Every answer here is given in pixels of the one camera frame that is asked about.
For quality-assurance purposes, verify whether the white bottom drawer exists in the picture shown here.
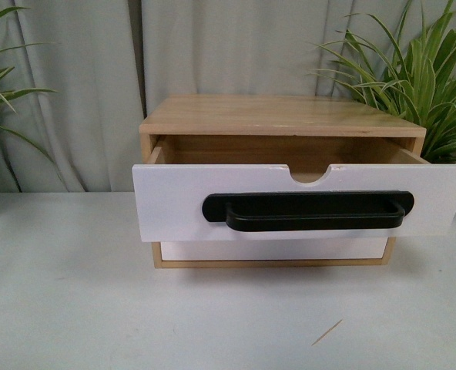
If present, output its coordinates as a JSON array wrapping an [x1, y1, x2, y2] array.
[[161, 237, 387, 261]]

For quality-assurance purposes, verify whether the black drawer handle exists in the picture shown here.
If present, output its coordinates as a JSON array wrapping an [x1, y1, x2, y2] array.
[[202, 190, 414, 232]]

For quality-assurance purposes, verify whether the white top drawer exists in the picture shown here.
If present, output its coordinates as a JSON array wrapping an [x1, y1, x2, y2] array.
[[132, 136, 456, 242]]

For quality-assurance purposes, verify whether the grey curtain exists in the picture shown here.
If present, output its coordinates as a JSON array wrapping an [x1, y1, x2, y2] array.
[[0, 1, 404, 192]]

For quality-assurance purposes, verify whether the green plant right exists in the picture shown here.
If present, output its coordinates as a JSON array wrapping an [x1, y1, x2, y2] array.
[[311, 2, 456, 164]]

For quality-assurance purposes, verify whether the wooden drawer cabinet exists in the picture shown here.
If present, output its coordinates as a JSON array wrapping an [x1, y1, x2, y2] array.
[[139, 95, 425, 268]]

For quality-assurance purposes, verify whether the white drawer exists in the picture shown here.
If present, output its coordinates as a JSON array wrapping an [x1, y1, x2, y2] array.
[[161, 237, 387, 261], [132, 136, 456, 242]]

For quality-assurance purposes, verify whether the wooden toothpick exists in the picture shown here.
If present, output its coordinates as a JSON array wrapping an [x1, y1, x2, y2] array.
[[311, 319, 343, 347]]

